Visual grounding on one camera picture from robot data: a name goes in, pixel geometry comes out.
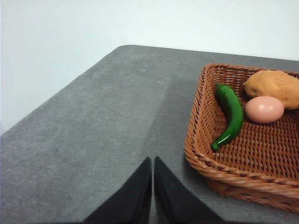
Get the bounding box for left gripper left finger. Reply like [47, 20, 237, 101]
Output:
[83, 156, 152, 224]

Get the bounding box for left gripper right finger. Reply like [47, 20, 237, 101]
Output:
[153, 155, 224, 224]

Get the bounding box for brown wicker basket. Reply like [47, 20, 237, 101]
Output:
[184, 63, 299, 214]

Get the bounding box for green chili pepper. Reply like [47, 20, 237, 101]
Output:
[211, 83, 244, 152]

